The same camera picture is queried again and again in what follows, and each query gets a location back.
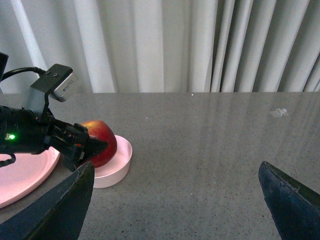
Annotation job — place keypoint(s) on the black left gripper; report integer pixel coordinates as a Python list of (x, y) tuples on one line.
[(60, 213)]

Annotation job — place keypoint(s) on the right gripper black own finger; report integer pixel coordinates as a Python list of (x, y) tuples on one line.
[(295, 208)]

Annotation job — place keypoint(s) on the pale pink bowl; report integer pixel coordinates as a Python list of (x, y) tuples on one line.
[(117, 168)]

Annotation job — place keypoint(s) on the red apple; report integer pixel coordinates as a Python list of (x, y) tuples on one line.
[(100, 130)]

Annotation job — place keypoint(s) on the pink plate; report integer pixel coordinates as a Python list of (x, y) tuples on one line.
[(27, 173)]

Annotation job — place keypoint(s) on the white pleated curtain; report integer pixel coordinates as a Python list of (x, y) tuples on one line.
[(161, 46)]

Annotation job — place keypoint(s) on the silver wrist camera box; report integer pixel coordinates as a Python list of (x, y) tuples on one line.
[(67, 88)]

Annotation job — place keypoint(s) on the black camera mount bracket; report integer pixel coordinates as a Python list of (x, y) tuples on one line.
[(38, 96)]

